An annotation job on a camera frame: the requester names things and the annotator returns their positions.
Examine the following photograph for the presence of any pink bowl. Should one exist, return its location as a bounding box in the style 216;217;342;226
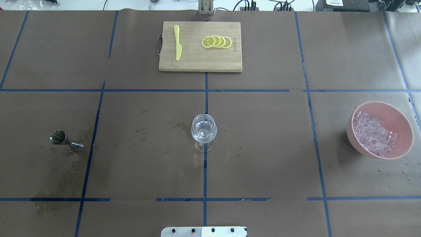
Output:
346;101;414;160

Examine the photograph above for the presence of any steel cocktail jigger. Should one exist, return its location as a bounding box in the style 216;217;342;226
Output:
50;130;84;152

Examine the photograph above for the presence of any aluminium frame post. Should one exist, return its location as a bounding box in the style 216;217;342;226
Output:
198;0;215;15

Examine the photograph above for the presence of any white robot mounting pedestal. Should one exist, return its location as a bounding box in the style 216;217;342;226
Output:
161;226;248;237

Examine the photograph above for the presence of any bamboo cutting board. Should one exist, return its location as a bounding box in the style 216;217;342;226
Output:
159;21;243;73

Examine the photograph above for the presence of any clear ice cubes pile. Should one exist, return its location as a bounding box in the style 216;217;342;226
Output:
352;111;398;158

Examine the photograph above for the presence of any yellow plastic knife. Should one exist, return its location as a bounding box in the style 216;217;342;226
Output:
173;25;183;61

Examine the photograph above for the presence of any clear plastic bag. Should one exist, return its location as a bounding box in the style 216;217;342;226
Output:
15;0;59;11

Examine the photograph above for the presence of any black power box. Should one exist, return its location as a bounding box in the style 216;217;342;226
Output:
315;0;370;12

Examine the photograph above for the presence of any clear wine glass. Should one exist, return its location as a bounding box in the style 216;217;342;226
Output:
191;114;218;153

